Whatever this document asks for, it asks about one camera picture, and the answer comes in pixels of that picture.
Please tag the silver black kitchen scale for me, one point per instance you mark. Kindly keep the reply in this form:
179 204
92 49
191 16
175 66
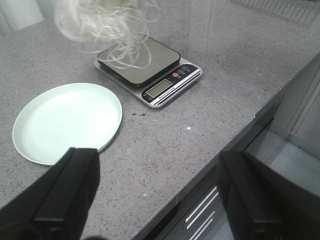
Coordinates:
155 77

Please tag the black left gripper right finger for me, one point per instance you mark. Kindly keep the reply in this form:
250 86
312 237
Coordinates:
261 204

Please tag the grey cabinet drawer with handles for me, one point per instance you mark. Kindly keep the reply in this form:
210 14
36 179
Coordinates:
200 216

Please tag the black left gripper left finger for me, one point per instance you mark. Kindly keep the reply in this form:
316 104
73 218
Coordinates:
56 206

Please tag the white vermicelli bundle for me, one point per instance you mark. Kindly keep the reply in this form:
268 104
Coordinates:
124 23

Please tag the light green round plate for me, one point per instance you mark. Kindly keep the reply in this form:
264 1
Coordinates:
76 115

